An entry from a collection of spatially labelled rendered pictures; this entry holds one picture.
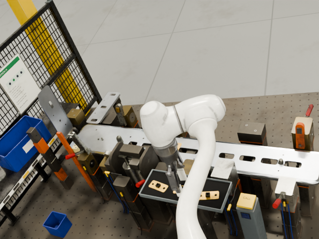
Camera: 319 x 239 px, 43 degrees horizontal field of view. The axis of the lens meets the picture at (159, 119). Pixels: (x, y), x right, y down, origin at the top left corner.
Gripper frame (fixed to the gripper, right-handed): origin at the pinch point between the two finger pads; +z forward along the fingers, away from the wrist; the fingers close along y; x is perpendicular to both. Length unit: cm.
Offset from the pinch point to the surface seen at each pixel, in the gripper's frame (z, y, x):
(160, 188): 3.7, 1.0, 10.2
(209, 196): 3.1, -4.4, -11.4
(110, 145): 20, 46, 52
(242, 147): 19.9, 36.5, -20.5
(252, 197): 4.0, -5.3, -27.8
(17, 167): 15, 29, 103
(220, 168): 9.0, 14.4, -13.5
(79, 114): 15, 69, 78
